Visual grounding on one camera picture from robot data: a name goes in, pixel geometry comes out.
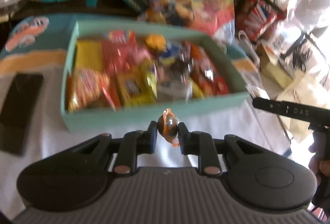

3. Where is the orange round jelly cup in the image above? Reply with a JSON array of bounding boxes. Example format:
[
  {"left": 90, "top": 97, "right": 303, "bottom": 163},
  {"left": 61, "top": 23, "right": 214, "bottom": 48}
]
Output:
[{"left": 157, "top": 108, "right": 180, "bottom": 147}]

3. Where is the yellow XianWei biscuit packet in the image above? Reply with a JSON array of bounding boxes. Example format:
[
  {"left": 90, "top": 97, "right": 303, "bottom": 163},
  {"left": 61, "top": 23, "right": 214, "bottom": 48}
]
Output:
[{"left": 116, "top": 69, "right": 156, "bottom": 107}]

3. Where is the red square snack packet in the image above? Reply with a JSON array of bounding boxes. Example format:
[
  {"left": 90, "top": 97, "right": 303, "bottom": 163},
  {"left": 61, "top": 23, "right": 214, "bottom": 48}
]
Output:
[{"left": 211, "top": 76, "right": 229, "bottom": 96}]

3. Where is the orange red chips packet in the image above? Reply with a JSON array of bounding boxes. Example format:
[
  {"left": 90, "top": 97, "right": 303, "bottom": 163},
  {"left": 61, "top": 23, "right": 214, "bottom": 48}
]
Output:
[{"left": 190, "top": 61, "right": 217, "bottom": 97}]

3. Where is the orange red noodle snack packet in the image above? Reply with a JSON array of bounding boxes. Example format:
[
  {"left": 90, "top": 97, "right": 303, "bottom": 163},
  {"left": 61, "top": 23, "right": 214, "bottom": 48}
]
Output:
[{"left": 68, "top": 68, "right": 116, "bottom": 112}]

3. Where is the gold foil snack packet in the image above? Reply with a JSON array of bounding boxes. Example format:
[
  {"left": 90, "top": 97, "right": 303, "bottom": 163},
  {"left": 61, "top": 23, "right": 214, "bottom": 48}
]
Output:
[{"left": 75, "top": 39, "right": 104, "bottom": 72}]

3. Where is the red Skittles candy packet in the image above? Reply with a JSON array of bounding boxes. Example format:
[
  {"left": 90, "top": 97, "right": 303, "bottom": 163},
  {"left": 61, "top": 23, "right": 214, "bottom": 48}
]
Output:
[{"left": 101, "top": 30, "right": 137, "bottom": 77}]

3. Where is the orange yellow candy packet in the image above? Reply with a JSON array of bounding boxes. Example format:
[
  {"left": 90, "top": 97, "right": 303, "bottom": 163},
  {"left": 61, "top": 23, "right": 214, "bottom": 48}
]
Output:
[{"left": 145, "top": 34, "right": 166, "bottom": 52}]

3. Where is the person's right hand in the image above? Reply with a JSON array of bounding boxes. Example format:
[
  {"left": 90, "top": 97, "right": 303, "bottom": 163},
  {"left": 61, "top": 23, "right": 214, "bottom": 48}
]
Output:
[{"left": 308, "top": 143, "right": 330, "bottom": 185}]

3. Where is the white paper bag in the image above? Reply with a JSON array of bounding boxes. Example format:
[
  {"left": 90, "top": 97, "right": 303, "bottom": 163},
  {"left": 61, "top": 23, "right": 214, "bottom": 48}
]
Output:
[{"left": 277, "top": 74, "right": 329, "bottom": 143}]

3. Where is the teal cardboard box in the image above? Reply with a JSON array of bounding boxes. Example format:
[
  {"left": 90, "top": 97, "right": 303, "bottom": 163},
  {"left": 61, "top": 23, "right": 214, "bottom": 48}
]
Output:
[{"left": 60, "top": 24, "right": 247, "bottom": 129}]

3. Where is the union jack red box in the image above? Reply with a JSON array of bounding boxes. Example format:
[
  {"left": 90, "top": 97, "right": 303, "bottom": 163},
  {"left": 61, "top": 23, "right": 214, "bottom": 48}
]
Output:
[{"left": 236, "top": 0, "right": 277, "bottom": 42}]

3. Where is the black smartphone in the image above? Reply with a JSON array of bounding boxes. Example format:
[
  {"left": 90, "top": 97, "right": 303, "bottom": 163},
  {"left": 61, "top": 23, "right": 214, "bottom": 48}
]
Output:
[{"left": 1, "top": 73, "right": 44, "bottom": 156}]

